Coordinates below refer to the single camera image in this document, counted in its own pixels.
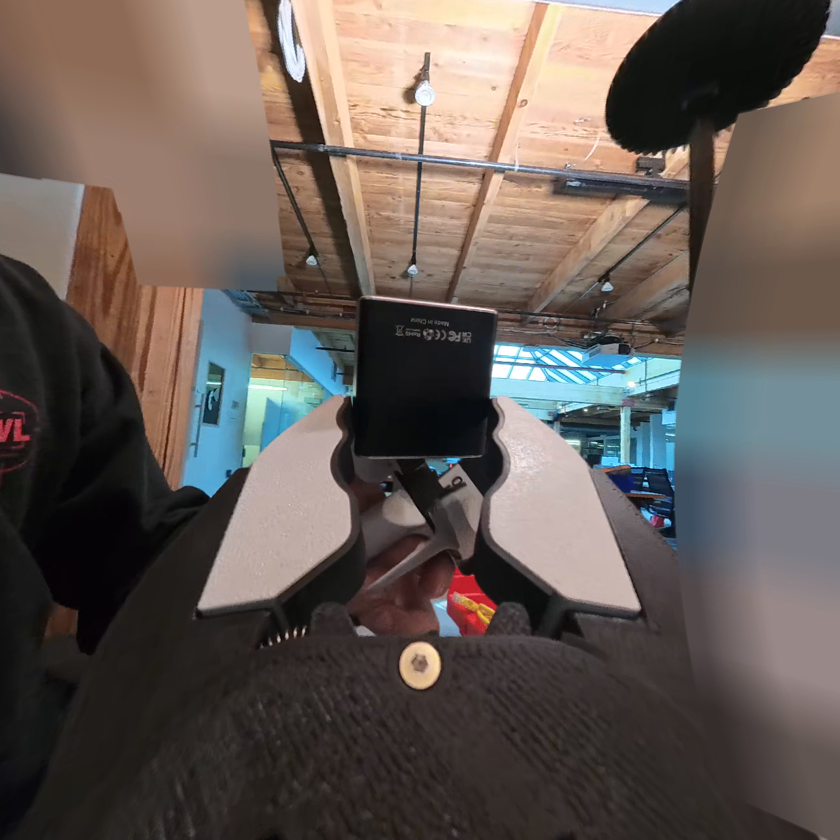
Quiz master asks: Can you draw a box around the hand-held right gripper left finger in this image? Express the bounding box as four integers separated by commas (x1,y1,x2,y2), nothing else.
196,394,366,619

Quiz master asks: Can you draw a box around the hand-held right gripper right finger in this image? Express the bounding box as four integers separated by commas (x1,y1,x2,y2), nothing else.
474,395,644,621

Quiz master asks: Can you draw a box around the yellow ethernet cable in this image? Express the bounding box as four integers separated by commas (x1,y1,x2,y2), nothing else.
449,591,496,634

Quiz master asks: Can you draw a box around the black ethernet splitter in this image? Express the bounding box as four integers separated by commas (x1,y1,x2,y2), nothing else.
353,295,500,459

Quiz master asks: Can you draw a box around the person's left hand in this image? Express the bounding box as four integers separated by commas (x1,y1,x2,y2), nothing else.
348,551,458,637

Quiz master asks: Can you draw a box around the red plastic bin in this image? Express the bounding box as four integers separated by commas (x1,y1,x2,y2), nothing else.
448,567,500,634

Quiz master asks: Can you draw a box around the black office chair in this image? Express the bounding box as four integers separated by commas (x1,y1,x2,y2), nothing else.
610,465,678,540

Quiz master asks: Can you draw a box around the grey door with window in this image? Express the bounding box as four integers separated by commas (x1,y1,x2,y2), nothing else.
185,357,231,490

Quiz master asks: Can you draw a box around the ceiling projector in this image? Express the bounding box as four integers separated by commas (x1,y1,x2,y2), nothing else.
584,335,635,363

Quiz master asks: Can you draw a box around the black ceiling pipe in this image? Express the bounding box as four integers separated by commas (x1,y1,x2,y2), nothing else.
270,140,690,193

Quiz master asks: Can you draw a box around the black round disc on pole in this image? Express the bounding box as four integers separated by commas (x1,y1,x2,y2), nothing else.
605,0,831,290

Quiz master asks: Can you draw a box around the white coiled cable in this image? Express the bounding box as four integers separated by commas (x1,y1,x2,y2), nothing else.
277,0,307,84

